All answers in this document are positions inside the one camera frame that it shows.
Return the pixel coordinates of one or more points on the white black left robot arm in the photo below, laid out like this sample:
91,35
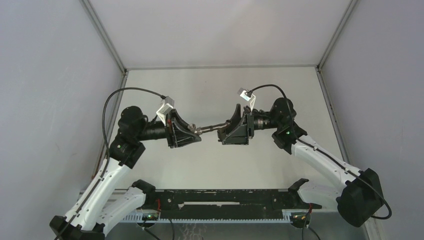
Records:
91,218

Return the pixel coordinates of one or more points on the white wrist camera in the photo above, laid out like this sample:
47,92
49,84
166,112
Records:
166,105
249,97

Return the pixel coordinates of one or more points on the metal water faucet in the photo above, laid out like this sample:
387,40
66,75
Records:
220,128

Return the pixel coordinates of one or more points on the white slotted cable duct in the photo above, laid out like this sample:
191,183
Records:
135,217

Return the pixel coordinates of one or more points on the metal elbow pipe fitting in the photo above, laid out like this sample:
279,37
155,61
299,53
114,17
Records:
194,129

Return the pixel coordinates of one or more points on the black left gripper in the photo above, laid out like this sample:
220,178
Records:
179,137

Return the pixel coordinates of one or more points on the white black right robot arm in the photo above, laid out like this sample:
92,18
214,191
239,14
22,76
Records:
356,194

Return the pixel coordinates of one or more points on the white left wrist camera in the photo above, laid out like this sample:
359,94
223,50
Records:
166,105

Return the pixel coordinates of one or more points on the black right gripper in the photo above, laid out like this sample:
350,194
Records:
244,131

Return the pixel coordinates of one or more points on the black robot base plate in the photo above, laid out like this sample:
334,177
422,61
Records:
225,203

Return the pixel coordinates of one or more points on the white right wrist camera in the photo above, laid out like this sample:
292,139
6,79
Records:
249,97

